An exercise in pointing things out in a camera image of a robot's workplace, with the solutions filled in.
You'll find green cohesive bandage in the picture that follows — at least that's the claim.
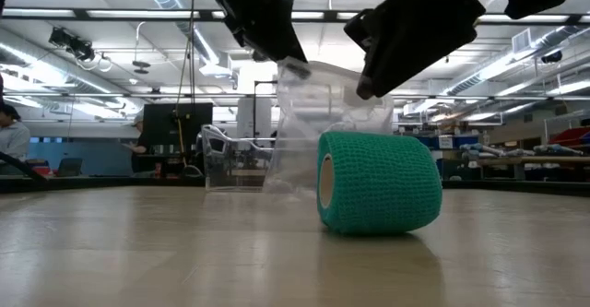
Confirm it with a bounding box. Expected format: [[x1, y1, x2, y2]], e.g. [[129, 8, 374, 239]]
[[316, 130, 443, 236]]

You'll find person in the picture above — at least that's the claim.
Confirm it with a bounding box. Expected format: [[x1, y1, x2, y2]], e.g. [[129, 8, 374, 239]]
[[0, 103, 31, 161], [122, 112, 154, 175]]

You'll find silver ceiling air duct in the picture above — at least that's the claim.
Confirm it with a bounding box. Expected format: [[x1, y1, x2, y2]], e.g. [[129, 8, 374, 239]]
[[444, 24, 586, 97]]

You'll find black diagonal strut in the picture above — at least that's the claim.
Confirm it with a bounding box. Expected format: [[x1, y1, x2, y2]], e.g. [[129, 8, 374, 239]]
[[0, 151, 49, 183]]

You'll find black monitor panel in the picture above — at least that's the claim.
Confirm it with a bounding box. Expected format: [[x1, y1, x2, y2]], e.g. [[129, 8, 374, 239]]
[[142, 102, 214, 156]]

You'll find black frame stand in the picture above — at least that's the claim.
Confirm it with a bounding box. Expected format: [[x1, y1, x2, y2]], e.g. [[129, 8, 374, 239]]
[[252, 79, 279, 140]]

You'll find red storage bin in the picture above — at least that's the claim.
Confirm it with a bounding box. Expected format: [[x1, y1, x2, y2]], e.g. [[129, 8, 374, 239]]
[[548, 125, 590, 148]]

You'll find wooden workbench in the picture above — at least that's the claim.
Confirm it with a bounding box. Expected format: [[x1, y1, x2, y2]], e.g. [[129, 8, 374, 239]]
[[478, 155, 590, 182]]

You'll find clear plastic bin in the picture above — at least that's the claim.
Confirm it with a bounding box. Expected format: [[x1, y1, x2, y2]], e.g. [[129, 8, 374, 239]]
[[201, 124, 278, 193]]

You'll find hanging black cable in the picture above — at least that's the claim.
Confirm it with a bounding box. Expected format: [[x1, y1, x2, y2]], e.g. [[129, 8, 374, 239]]
[[174, 0, 198, 170]]

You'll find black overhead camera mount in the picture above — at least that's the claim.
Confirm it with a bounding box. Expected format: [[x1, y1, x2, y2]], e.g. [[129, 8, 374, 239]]
[[48, 26, 96, 63]]

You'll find dark laptop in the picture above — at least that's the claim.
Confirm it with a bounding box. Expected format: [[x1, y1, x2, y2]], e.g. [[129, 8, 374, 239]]
[[57, 157, 84, 178]]

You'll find blue storage bin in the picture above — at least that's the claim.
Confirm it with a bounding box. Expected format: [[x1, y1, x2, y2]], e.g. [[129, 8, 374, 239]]
[[414, 134, 480, 150]]

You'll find white pillar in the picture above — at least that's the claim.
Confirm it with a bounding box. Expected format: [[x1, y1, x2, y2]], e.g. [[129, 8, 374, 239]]
[[236, 62, 277, 140]]

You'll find clear plastic zip bag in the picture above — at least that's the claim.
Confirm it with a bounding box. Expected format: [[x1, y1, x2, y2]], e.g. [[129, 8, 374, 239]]
[[262, 57, 395, 195]]

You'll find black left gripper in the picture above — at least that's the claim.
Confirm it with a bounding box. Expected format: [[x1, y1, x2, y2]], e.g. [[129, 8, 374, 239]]
[[195, 0, 313, 80]]

